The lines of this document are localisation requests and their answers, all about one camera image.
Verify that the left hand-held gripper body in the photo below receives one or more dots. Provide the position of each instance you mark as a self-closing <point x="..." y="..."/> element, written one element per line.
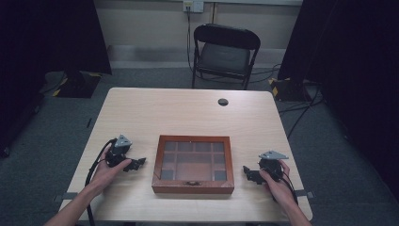
<point x="116" y="155"/>

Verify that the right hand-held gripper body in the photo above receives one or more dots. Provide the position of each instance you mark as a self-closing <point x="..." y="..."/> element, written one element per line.
<point x="270" y="166"/>

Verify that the wooden box with glass lid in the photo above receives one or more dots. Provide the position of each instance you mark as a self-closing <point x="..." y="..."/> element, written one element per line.
<point x="194" y="166"/>

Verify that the person's right hand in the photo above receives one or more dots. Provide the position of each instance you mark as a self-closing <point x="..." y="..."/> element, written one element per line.
<point x="277" y="191"/>

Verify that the person's left hand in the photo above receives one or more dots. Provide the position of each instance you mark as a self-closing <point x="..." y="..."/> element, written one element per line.
<point x="105" y="175"/>

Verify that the small black floor object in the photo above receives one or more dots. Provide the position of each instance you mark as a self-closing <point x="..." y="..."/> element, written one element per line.
<point x="89" y="123"/>

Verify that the grey tape strip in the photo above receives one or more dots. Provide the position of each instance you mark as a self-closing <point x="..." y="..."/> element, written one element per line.
<point x="66" y="196"/>
<point x="306" y="194"/>

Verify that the black stand base yellow tape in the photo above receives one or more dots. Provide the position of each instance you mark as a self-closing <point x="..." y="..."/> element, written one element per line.
<point x="78" y="84"/>
<point x="290" y="89"/>

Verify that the black folding chair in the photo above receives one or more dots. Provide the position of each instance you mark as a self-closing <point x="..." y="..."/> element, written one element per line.
<point x="224" y="58"/>

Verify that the dark curtain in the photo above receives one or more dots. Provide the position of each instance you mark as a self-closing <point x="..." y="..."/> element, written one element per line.
<point x="354" y="69"/>

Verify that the white wall socket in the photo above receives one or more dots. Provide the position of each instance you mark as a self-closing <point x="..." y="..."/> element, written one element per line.
<point x="193" y="5"/>

